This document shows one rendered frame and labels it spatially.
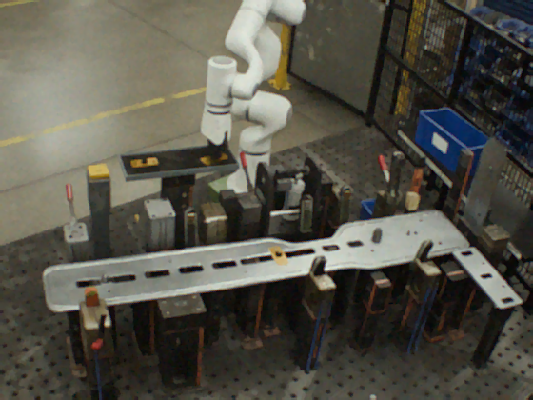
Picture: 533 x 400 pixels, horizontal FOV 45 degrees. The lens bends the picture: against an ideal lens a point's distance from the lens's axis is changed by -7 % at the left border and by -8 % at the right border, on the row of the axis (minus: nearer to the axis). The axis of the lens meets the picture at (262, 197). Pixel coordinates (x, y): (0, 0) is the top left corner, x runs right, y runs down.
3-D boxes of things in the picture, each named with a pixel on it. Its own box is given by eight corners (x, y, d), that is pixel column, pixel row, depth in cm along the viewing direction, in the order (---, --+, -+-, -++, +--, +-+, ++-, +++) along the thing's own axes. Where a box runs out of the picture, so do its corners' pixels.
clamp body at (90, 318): (90, 422, 183) (80, 334, 163) (82, 384, 194) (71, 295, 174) (127, 415, 186) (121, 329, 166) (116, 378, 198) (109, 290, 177)
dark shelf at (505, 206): (522, 264, 216) (524, 257, 214) (395, 132, 284) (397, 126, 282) (567, 254, 223) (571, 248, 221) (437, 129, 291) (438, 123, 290)
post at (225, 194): (215, 293, 234) (223, 197, 212) (211, 285, 238) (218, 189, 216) (229, 291, 236) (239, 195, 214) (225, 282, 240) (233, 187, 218)
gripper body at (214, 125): (199, 101, 209) (196, 132, 216) (218, 114, 203) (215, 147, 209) (219, 96, 214) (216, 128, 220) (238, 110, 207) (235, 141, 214)
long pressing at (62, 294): (49, 320, 175) (49, 316, 174) (41, 268, 192) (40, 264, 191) (473, 250, 222) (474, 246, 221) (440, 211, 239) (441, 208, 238)
